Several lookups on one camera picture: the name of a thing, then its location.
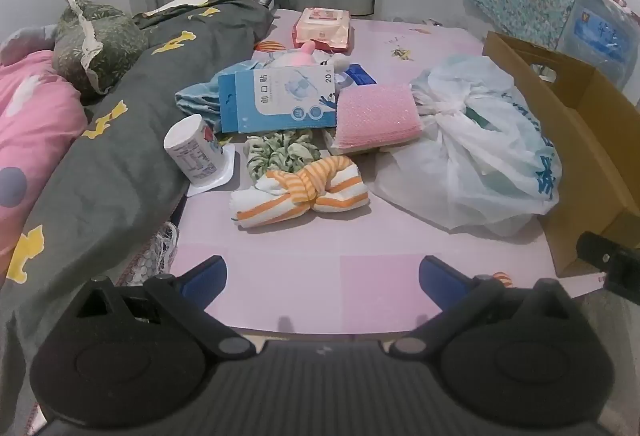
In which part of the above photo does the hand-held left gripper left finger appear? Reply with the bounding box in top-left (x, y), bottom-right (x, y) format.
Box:
top-left (75, 255), bottom-right (258, 363)

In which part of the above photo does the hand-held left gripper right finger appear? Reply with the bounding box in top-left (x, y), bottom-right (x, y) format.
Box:
top-left (387, 255), bottom-right (576, 359)

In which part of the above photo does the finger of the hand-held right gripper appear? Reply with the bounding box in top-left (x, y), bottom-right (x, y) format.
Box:
top-left (575, 231), bottom-right (640, 304)

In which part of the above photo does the cardboard box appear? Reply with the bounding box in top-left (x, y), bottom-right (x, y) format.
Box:
top-left (482, 31), bottom-right (640, 279)

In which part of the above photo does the orange striped white towel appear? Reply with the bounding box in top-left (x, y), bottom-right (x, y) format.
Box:
top-left (230, 156), bottom-right (371, 229)

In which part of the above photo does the green scrunchie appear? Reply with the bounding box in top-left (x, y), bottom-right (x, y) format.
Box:
top-left (244, 128), bottom-right (321, 179)

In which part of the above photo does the light blue cloth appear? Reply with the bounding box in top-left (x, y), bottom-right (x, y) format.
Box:
top-left (175, 61), bottom-right (266, 132)

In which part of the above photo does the pink plush toy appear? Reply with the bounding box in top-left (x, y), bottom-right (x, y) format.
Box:
top-left (265, 41), bottom-right (351, 73)

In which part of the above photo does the white mesh mat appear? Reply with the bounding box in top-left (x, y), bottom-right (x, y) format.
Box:
top-left (117, 221), bottom-right (181, 287)

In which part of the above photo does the white yogurt cup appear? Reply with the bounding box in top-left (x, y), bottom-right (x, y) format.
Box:
top-left (163, 114), bottom-right (236, 197)

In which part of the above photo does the white plastic bag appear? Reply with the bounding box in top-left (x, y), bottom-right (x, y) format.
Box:
top-left (367, 56), bottom-right (563, 237)

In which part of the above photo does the grey duvet with yellow print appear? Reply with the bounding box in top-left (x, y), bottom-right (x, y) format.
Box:
top-left (0, 0), bottom-right (276, 432)

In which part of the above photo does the pink sponge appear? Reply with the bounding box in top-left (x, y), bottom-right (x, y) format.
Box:
top-left (334, 83), bottom-right (423, 154)

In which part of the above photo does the blue card packet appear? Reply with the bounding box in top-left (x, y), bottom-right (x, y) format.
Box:
top-left (217, 65), bottom-right (338, 134)

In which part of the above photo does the blue plastic bag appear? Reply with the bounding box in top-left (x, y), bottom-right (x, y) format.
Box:
top-left (565, 0), bottom-right (636, 92)

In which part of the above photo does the small blue box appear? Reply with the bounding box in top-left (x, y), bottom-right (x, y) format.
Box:
top-left (345, 63), bottom-right (378, 89)

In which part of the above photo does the pink pillow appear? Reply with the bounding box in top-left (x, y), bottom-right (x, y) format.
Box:
top-left (0, 48), bottom-right (88, 262)

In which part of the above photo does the green floral pillow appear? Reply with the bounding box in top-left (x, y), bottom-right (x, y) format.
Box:
top-left (52, 0), bottom-right (151, 99)

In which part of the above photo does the pink wet wipes pack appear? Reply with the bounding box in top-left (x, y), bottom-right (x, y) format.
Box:
top-left (292, 7), bottom-right (356, 53)

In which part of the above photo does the grey pillow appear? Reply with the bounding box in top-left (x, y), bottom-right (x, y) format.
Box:
top-left (0, 23), bottom-right (61, 67)

